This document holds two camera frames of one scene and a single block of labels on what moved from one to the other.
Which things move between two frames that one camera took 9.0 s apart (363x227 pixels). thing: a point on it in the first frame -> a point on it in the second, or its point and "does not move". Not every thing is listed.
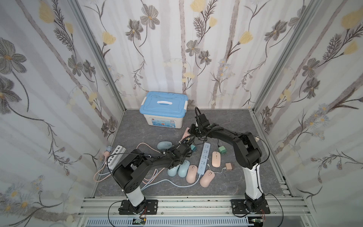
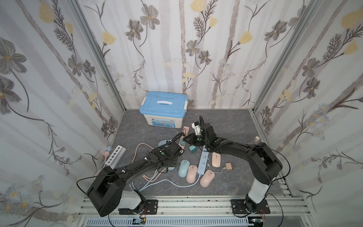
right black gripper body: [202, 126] -> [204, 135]
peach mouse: [216, 159] does not move
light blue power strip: [204, 158] does not move
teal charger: [193, 147] does not move
